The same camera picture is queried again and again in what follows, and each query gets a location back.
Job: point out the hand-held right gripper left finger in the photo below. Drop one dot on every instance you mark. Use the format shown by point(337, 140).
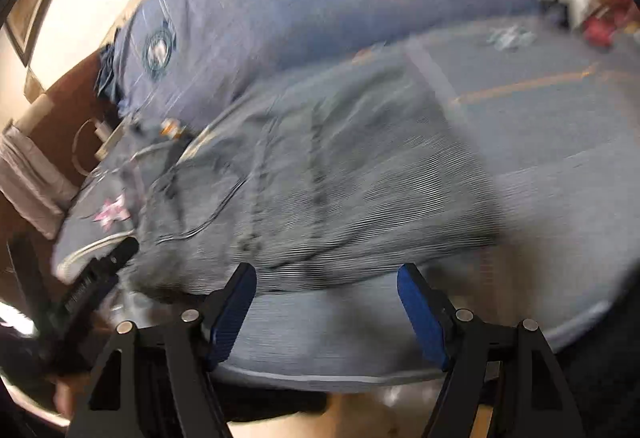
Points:
point(232, 313)

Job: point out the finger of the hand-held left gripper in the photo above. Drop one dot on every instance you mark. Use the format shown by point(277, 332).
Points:
point(117, 255)

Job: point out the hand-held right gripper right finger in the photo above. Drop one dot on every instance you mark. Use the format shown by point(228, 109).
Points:
point(425, 318)

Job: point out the grey denim pants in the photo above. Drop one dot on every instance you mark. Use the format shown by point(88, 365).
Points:
point(325, 193)

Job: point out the grey cloth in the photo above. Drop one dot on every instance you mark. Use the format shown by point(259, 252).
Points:
point(30, 183)

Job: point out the white charger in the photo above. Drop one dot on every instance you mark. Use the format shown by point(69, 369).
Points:
point(103, 131)

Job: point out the white roll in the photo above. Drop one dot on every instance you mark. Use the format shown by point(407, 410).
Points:
point(34, 114)

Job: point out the brown wooden furniture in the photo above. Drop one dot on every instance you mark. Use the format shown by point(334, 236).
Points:
point(65, 88)

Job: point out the dark blue cloth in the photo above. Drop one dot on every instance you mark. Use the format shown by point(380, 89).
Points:
point(107, 73)

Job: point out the grey star print bed sheet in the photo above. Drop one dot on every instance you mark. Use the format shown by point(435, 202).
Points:
point(550, 143)

